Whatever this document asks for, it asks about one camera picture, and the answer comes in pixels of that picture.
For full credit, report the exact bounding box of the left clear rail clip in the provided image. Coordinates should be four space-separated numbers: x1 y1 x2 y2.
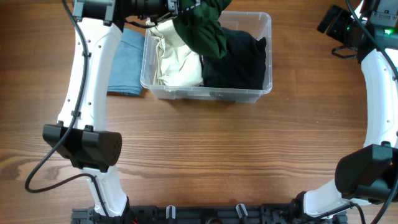
165 205 176 220

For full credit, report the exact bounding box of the clear rail clip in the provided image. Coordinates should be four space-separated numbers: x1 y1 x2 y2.
236 203 248 219
165 205 176 220

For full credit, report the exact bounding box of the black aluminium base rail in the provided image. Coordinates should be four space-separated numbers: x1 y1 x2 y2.
71 204 348 224

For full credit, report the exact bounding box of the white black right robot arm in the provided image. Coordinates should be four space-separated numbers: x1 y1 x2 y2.
285 0 397 223

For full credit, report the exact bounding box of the clear plastic storage bin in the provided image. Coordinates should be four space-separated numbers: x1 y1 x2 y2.
140 11 273 103

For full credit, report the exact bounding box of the green garment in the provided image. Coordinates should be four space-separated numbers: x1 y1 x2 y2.
173 0 231 59

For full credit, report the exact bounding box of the cream garment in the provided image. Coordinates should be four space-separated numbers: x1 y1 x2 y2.
146 20 203 86

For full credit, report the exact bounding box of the blue folded towel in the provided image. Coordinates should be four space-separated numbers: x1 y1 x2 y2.
108 29 145 96

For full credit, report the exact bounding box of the black garment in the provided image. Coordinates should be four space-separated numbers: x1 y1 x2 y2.
202 28 267 90

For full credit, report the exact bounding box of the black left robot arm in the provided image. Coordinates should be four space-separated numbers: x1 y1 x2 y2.
43 0 180 223

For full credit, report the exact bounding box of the right clear rail clip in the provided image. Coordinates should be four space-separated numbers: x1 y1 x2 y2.
236 203 248 219

